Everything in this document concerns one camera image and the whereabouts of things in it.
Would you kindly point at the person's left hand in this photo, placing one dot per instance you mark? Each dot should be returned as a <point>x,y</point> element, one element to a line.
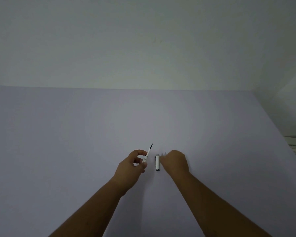
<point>127,173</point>

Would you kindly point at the person's right hand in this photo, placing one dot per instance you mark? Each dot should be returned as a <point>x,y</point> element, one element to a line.
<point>176,164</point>

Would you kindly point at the white pen cap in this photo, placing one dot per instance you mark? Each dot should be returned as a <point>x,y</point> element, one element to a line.
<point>157,164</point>

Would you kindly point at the white pen refill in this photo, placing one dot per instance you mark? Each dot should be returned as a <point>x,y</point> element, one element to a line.
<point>149,151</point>

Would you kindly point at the person's left forearm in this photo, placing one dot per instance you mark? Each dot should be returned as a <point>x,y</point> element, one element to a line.
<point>88,212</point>

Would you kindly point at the person's right forearm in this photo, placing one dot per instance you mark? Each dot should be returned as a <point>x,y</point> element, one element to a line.
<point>212,207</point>

